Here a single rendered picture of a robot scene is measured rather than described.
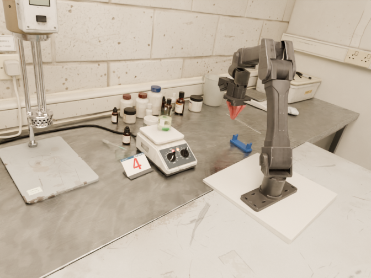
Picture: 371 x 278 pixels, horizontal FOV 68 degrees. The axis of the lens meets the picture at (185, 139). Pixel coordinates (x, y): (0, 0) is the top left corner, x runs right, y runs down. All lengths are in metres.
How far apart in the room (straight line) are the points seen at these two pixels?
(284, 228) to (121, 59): 0.94
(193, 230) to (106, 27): 0.87
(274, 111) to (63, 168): 0.65
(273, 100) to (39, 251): 0.70
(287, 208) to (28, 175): 0.75
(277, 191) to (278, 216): 0.07
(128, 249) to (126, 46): 0.89
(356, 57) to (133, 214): 1.70
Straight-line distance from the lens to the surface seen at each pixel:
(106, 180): 0.87
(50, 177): 0.89
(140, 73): 1.38
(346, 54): 2.09
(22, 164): 0.96
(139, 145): 1.00
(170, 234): 0.72
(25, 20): 0.73
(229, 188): 0.89
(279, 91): 0.85
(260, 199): 0.86
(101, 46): 1.25
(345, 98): 2.17
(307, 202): 0.94
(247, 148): 1.15
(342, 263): 0.84
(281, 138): 0.84
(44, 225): 0.76
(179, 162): 0.92
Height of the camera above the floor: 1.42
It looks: 27 degrees down
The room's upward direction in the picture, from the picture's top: 9 degrees clockwise
